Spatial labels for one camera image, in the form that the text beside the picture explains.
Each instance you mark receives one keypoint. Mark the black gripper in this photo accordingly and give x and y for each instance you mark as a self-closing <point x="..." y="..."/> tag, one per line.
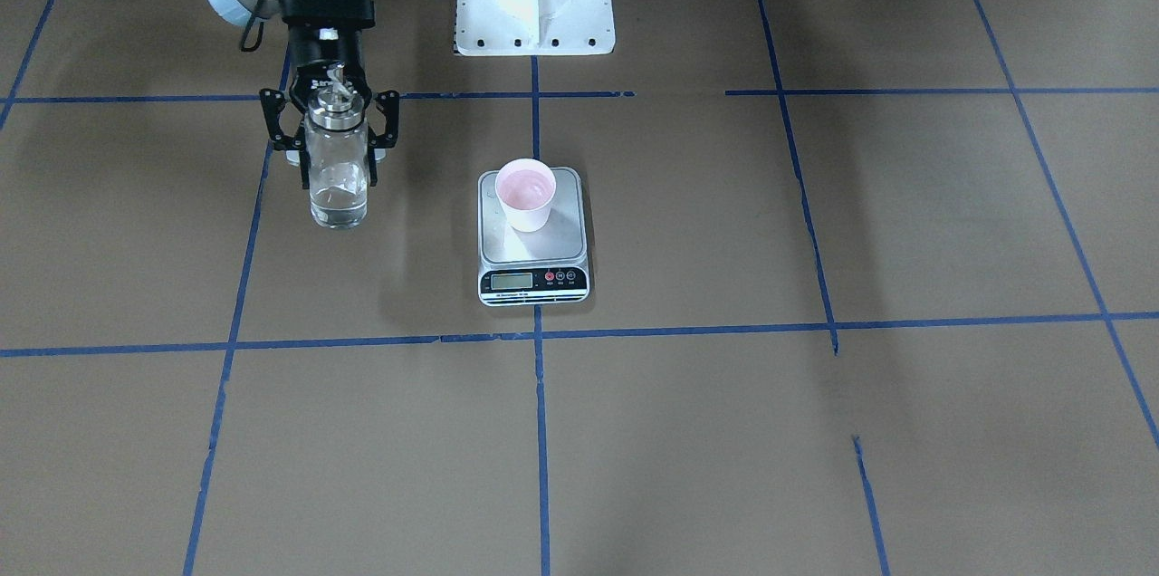
<point x="327" y="47"/>

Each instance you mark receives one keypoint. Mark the clear glass sauce bottle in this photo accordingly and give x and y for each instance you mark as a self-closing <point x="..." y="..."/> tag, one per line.
<point x="336" y="142"/>

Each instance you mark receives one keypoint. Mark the pink paper cup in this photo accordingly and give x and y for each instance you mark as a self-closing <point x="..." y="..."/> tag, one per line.
<point x="526" y="189"/>

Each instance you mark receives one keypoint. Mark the silver digital kitchen scale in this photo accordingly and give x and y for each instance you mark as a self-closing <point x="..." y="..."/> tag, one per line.
<point x="549" y="266"/>

